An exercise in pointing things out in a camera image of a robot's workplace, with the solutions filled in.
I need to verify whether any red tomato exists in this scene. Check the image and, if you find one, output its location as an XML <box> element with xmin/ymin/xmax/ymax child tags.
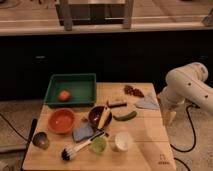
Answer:
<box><xmin>58</xmin><ymin>90</ymin><xmax>71</xmax><ymax>102</ymax></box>

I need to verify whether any black bristle brush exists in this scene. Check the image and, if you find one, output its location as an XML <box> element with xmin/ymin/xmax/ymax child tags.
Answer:
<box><xmin>61</xmin><ymin>131</ymin><xmax>106</xmax><ymax>161</ymax></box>

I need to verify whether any orange bowl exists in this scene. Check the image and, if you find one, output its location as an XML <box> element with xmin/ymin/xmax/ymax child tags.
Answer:
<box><xmin>48</xmin><ymin>108</ymin><xmax>75</xmax><ymax>134</ymax></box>

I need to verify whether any black cable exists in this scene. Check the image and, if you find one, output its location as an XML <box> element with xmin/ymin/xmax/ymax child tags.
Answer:
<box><xmin>170</xmin><ymin>103</ymin><xmax>201</xmax><ymax>154</ymax></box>

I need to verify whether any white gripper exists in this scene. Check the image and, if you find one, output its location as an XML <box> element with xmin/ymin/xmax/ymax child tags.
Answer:
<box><xmin>158</xmin><ymin>94</ymin><xmax>177</xmax><ymax>126</ymax></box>

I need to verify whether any white paper cup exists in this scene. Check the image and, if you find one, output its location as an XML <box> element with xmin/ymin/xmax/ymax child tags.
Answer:
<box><xmin>112</xmin><ymin>131</ymin><xmax>133</xmax><ymax>152</ymax></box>

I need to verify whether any green cucumber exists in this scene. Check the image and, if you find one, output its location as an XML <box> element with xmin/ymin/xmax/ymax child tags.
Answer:
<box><xmin>113</xmin><ymin>111</ymin><xmax>137</xmax><ymax>121</ymax></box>

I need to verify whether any wooden stool frame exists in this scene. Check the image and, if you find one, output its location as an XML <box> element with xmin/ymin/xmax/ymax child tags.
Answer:
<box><xmin>55</xmin><ymin>0</ymin><xmax>134</xmax><ymax>31</ymax></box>

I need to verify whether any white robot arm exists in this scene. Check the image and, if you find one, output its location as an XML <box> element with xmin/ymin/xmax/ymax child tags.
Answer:
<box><xmin>158</xmin><ymin>62</ymin><xmax>213</xmax><ymax>126</ymax></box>

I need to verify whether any green plastic tray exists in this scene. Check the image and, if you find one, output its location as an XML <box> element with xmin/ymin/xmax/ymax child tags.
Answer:
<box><xmin>44</xmin><ymin>73</ymin><xmax>96</xmax><ymax>108</ymax></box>

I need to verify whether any grey folded cloth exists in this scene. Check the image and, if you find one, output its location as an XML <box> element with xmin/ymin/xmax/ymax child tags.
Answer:
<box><xmin>135</xmin><ymin>93</ymin><xmax>159</xmax><ymax>110</ymax></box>

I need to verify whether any blue sponge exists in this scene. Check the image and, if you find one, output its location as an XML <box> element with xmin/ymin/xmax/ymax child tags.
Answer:
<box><xmin>72</xmin><ymin>124</ymin><xmax>94</xmax><ymax>142</ymax></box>

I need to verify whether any yellow banana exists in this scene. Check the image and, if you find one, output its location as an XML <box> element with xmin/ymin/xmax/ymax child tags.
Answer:
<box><xmin>97</xmin><ymin>106</ymin><xmax>110</xmax><ymax>129</ymax></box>

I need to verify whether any eraser with black stripe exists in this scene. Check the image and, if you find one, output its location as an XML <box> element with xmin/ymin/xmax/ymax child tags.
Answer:
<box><xmin>107</xmin><ymin>99</ymin><xmax>127</xmax><ymax>108</ymax></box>

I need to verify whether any dark brown bowl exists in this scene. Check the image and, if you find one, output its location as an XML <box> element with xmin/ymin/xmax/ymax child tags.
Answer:
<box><xmin>88</xmin><ymin>106</ymin><xmax>112</xmax><ymax>128</ymax></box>

